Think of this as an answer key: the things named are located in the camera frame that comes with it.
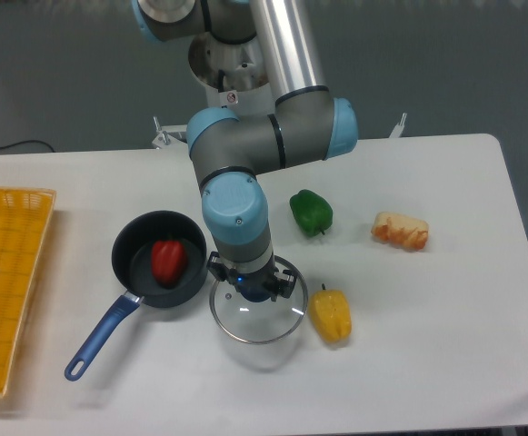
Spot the dark saucepan with blue handle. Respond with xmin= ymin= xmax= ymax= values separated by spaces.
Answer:
xmin=65 ymin=211 xmax=207 ymax=382

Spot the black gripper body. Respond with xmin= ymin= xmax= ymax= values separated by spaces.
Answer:
xmin=220 ymin=251 xmax=281 ymax=295

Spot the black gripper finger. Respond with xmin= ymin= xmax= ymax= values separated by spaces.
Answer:
xmin=206 ymin=252 xmax=228 ymax=282
xmin=271 ymin=270 xmax=295 ymax=302

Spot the red bell pepper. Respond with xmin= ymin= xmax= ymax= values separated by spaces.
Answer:
xmin=151 ymin=240 xmax=188 ymax=288

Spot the black cable on floor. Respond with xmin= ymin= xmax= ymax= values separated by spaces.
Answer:
xmin=0 ymin=140 xmax=56 ymax=153

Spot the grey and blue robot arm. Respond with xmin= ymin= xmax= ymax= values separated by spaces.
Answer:
xmin=133 ymin=1 xmax=358 ymax=302

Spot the yellow woven basket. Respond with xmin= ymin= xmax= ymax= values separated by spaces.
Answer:
xmin=0 ymin=187 xmax=56 ymax=398

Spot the glass pot lid blue knob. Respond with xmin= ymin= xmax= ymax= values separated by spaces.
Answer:
xmin=208 ymin=254 xmax=309 ymax=344

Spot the toy bread loaf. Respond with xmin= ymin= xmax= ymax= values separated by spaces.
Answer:
xmin=371 ymin=212 xmax=429 ymax=251

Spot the yellow bell pepper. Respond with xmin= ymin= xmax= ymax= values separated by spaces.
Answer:
xmin=308 ymin=285 xmax=353 ymax=343

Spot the green bell pepper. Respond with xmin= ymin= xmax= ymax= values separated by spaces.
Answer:
xmin=289 ymin=189 xmax=334 ymax=237

